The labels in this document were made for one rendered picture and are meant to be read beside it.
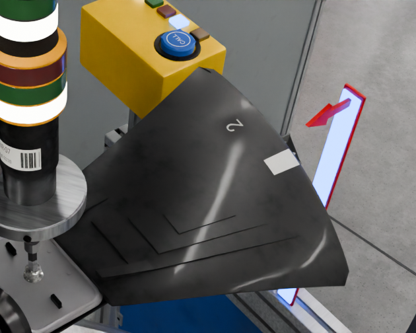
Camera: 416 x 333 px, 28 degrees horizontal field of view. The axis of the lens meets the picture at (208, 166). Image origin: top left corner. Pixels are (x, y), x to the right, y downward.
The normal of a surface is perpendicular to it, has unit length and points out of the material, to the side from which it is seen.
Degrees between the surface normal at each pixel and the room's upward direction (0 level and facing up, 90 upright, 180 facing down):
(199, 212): 13
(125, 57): 90
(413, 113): 0
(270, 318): 90
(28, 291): 4
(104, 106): 90
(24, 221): 0
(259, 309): 90
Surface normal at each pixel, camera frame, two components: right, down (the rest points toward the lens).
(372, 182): 0.13, -0.69
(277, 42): 0.66, 0.59
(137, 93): -0.74, 0.41
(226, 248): 0.39, -0.57
